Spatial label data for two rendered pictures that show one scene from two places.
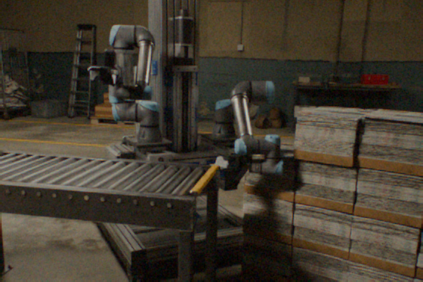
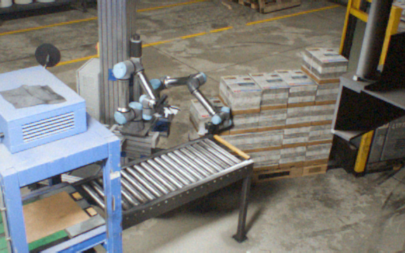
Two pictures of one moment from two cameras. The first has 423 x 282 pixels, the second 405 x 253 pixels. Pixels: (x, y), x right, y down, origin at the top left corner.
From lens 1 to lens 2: 3.62 m
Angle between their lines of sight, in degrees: 51
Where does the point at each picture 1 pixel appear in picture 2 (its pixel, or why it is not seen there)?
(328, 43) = not seen: outside the picture
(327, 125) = (249, 95)
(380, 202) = (268, 123)
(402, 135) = (278, 93)
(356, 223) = (259, 135)
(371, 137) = (266, 97)
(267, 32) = not seen: outside the picture
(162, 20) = (126, 45)
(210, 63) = not seen: outside the picture
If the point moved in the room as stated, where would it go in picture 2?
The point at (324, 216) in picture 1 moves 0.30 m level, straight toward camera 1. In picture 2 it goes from (244, 137) to (264, 151)
